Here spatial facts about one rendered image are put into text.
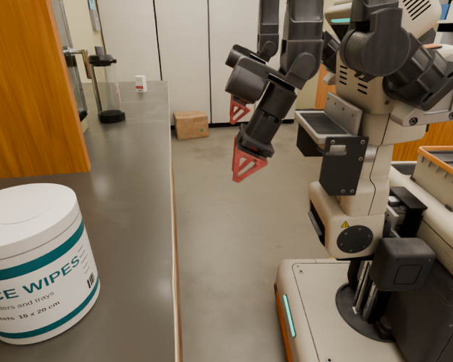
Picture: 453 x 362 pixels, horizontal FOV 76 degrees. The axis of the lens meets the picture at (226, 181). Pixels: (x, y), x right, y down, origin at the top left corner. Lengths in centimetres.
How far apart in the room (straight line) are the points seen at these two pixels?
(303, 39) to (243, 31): 350
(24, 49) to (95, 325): 57
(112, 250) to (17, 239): 21
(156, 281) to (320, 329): 88
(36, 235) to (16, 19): 52
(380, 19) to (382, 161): 42
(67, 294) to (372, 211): 74
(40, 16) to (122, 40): 321
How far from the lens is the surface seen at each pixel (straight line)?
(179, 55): 392
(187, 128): 371
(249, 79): 53
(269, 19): 96
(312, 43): 54
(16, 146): 85
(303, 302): 131
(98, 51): 122
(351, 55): 59
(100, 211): 64
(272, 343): 152
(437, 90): 61
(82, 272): 41
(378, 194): 86
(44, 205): 39
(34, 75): 78
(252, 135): 56
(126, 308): 44
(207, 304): 163
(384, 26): 56
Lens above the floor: 127
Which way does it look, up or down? 28 degrees down
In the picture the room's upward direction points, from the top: straight up
